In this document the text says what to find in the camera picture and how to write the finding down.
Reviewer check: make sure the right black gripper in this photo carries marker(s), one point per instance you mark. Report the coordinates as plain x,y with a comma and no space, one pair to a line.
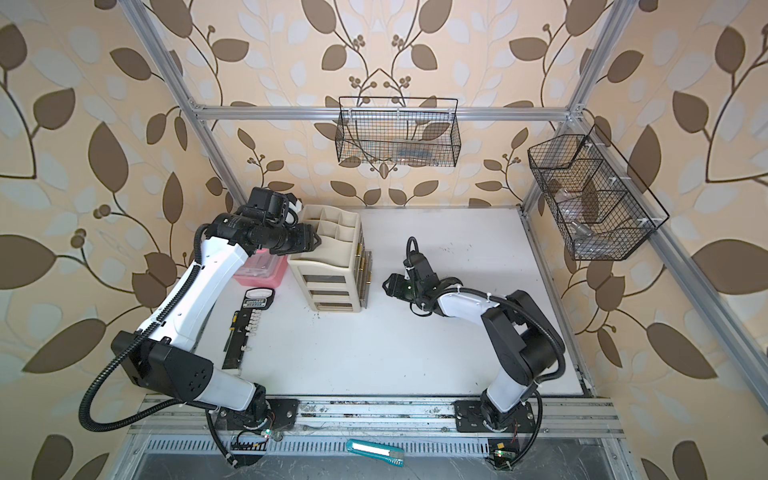
394,289

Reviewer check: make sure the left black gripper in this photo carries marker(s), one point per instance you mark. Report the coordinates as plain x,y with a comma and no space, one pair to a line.
304,239

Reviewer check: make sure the beige drawer organizer cabinet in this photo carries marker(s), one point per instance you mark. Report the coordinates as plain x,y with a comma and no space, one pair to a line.
330,276

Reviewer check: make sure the grey drawer of organizer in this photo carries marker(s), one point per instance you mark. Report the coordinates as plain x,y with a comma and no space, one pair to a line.
365,278

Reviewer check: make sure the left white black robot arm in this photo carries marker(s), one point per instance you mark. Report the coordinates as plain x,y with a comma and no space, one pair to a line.
159,355

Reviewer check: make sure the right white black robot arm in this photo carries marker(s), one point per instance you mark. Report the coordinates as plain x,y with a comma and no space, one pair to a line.
529,349

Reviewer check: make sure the pink clear plastic case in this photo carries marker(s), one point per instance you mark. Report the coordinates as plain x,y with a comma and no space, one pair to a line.
262,269

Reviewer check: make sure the black tool strip on table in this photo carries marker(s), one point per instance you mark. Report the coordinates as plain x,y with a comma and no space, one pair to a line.
244,325

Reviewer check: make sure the teal utility knife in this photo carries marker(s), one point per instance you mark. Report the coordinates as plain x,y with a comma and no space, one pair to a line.
389,454

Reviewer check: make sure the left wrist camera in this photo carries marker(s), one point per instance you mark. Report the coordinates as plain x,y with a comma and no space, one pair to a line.
274,207

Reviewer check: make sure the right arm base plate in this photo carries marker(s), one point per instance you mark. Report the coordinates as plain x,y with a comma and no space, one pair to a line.
476,416

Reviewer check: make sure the back black wire basket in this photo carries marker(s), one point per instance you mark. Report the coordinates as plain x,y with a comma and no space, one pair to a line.
398,130

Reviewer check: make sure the black wire basket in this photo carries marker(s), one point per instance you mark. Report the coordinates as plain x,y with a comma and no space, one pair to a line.
398,130
602,207

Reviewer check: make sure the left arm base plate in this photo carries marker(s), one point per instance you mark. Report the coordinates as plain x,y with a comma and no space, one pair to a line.
277,413

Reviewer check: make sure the aluminium front rail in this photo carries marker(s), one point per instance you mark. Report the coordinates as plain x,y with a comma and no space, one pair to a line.
411,416

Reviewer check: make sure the right black wire basket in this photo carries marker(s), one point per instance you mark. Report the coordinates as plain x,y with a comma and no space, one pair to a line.
602,207

